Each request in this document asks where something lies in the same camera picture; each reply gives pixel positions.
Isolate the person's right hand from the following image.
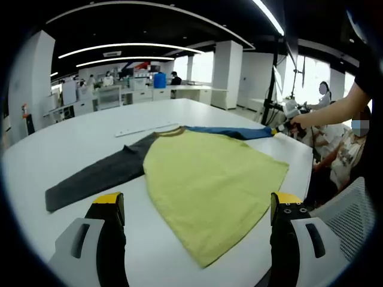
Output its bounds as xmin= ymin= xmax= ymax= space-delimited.
xmin=290 ymin=114 xmax=309 ymax=131

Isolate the white template strip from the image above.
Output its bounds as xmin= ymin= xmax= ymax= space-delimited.
xmin=115 ymin=121 xmax=180 ymax=139

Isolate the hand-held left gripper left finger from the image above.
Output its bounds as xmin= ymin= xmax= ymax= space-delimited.
xmin=47 ymin=192 xmax=130 ymax=287

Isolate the long ceiling light strip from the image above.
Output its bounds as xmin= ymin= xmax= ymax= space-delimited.
xmin=251 ymin=0 xmax=285 ymax=35
xmin=75 ymin=55 xmax=175 ymax=68
xmin=57 ymin=42 xmax=205 ymax=59

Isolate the long white counter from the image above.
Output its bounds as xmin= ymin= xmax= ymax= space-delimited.
xmin=170 ymin=84 xmax=229 ymax=110

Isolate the row of white desks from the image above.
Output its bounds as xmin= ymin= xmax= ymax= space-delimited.
xmin=44 ymin=86 xmax=174 ymax=121

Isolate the white tall appliance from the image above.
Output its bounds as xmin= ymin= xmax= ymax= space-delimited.
xmin=62 ymin=80 xmax=78 ymax=106

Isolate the white mesh chair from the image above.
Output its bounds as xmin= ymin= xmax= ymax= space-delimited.
xmin=310 ymin=176 xmax=376 ymax=262

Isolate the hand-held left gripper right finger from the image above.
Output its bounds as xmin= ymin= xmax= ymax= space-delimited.
xmin=269 ymin=191 xmax=350 ymax=287

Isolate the black tripod stand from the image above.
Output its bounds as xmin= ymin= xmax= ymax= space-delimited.
xmin=259 ymin=38 xmax=306 ymax=126

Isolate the blue barrel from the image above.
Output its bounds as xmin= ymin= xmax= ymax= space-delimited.
xmin=153 ymin=72 xmax=168 ymax=89

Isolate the yellow blue grey garment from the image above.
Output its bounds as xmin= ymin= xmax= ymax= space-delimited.
xmin=44 ymin=125 xmax=290 ymax=269

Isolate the white square pillar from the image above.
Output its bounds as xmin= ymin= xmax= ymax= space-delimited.
xmin=8 ymin=29 xmax=56 ymax=135

